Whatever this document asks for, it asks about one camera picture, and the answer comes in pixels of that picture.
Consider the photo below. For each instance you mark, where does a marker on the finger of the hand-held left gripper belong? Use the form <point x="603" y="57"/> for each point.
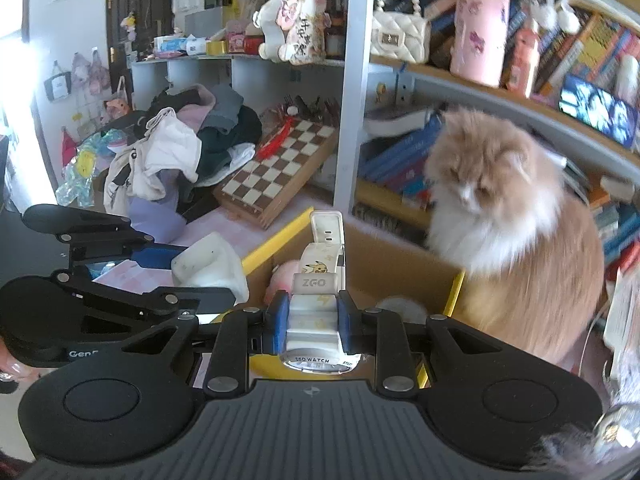
<point x="150" y="300"/>
<point x="90" y="222"/>

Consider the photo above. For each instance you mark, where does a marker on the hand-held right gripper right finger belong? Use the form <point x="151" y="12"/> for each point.
<point x="348" y="320"/>

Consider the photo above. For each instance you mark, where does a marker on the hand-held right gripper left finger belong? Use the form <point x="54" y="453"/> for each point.
<point x="277" y="320"/>

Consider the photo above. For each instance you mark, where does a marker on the pink plush toy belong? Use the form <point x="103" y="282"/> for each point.
<point x="285" y="276"/>

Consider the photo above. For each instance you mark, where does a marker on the white wrist watch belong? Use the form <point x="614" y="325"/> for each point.
<point x="320" y="260"/>

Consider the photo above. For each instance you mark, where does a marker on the yellow cardboard box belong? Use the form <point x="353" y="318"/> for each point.
<point x="395" y="270"/>

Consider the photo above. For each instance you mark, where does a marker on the person's left hand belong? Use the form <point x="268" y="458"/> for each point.
<point x="15" y="370"/>

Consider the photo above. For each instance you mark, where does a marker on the iridescent plastic toy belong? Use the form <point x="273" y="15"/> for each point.
<point x="87" y="167"/>

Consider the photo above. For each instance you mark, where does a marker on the lilac garment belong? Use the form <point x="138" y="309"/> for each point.
<point x="155" y="220"/>

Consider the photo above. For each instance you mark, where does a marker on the white garment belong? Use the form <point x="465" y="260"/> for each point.
<point x="160" y="155"/>

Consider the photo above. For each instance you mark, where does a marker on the wooden chessboard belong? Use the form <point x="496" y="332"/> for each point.
<point x="280" y="170"/>

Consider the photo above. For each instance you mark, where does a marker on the pile of dark clothes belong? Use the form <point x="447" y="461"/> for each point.
<point x="225" y="130"/>

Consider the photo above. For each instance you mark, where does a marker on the row of blue books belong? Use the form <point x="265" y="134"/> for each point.
<point x="400" y="155"/>

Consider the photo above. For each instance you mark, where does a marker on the red tassel ornament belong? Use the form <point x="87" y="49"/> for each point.
<point x="275" y="140"/>

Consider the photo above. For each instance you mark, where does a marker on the fluffy orange and white cat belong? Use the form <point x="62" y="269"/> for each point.
<point x="515" y="220"/>

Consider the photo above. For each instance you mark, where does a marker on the white bookshelf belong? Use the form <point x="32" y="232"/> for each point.
<point x="350" y="110"/>

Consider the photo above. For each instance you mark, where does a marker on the white hanging ornament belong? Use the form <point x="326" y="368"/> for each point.
<point x="290" y="25"/>

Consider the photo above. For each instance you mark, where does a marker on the stack of books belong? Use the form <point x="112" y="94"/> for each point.
<point x="617" y="230"/>

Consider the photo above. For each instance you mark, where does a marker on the white quilted handbag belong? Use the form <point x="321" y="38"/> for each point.
<point x="400" y="37"/>

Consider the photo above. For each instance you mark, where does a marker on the pink cup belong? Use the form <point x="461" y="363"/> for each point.
<point x="479" y="35"/>

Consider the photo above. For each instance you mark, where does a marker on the smartphone with lit screen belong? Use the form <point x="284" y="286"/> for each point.
<point x="597" y="107"/>

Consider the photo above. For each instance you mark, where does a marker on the row of colourful books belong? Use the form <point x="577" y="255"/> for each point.
<point x="590" y="45"/>

